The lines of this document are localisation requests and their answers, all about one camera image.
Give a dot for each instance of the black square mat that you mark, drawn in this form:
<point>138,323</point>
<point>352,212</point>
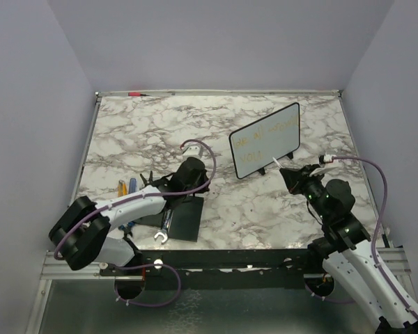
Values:
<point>185,223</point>

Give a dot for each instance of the yellow utility knife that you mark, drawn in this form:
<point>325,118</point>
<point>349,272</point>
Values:
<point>122,188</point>

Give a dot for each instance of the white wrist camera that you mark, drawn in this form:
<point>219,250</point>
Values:
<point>193,150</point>
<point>326,163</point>

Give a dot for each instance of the black framed whiteboard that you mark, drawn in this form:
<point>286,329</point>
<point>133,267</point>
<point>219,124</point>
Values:
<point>258,144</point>

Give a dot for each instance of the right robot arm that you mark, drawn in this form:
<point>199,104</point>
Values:
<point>349,255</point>

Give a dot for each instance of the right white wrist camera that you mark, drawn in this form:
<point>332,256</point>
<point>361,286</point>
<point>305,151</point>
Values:
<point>326,163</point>

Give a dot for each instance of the white marker pen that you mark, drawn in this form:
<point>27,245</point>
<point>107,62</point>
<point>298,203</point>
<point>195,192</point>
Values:
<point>277,163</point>

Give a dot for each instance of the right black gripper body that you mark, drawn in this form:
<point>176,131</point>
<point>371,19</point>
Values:
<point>311,186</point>

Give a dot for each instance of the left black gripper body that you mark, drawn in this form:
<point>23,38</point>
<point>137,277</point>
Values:
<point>203,181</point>

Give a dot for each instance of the blue handled screwdriver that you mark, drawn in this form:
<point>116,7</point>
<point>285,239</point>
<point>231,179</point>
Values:
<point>132,185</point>

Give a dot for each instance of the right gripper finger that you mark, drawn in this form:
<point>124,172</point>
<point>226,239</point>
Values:
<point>292,172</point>
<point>291,184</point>

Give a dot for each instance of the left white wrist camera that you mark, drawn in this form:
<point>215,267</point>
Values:
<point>193,150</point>

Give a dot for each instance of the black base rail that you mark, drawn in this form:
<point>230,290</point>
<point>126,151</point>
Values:
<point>134,270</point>

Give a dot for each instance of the red marker on rail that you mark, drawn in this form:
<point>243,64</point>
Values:
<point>137,94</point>

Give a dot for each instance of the silver wrench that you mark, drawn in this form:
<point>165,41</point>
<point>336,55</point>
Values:
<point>162,234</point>

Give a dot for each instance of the aluminium table frame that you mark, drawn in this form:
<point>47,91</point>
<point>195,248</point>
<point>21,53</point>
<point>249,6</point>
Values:
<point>133,136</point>

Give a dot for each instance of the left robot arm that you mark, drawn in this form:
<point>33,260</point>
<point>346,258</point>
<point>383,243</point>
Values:
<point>81,233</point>

